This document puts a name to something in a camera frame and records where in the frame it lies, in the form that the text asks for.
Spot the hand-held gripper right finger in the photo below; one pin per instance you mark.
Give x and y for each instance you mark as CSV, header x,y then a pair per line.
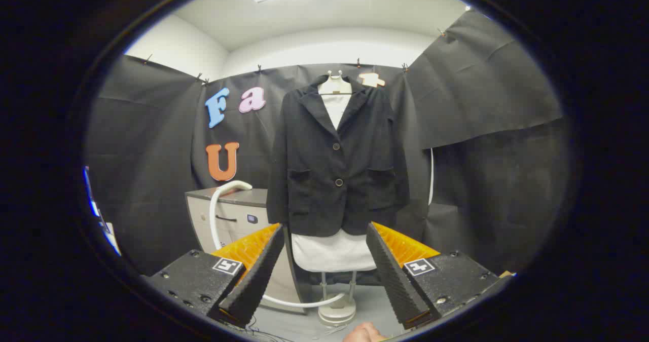
x,y
393,276

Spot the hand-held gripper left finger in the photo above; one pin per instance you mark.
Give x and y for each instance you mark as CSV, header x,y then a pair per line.
x,y
258,276

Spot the white garment steamer nozzle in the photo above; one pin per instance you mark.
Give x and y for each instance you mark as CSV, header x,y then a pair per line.
x,y
236,185

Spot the black blazer jacket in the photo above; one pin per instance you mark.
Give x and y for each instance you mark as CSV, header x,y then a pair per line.
x,y
314,180

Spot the white cabinet with grey top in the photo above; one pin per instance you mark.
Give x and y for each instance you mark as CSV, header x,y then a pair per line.
x,y
238,228

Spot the white dress form torso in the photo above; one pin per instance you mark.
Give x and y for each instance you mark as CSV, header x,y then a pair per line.
x,y
329,253

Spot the white dress form stand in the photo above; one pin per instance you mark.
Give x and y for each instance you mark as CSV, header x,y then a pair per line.
x,y
337,314

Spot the black backdrop cloth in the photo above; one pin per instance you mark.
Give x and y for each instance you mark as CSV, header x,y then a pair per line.
x,y
152,154

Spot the device with lit screen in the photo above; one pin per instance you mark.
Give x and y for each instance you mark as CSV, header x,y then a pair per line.
x,y
99,215

